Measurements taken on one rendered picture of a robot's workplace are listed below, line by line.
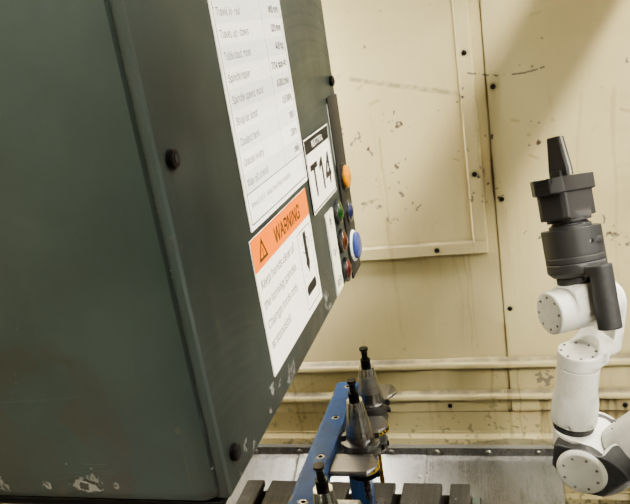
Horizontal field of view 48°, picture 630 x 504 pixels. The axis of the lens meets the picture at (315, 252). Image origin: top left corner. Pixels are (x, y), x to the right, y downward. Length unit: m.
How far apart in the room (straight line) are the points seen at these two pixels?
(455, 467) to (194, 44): 1.43
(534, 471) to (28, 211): 1.46
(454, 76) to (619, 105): 0.31
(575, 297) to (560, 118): 0.48
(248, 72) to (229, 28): 0.04
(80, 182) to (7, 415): 0.17
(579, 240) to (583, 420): 0.29
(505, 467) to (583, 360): 0.63
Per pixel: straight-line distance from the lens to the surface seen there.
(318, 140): 0.70
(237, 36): 0.52
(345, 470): 1.12
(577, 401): 1.21
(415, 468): 1.76
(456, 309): 1.60
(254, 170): 0.52
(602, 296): 1.10
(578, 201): 1.13
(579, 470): 1.23
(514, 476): 1.74
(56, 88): 0.40
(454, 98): 1.47
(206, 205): 0.43
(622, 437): 1.22
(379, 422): 1.22
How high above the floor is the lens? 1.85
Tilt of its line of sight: 17 degrees down
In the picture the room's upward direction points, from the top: 9 degrees counter-clockwise
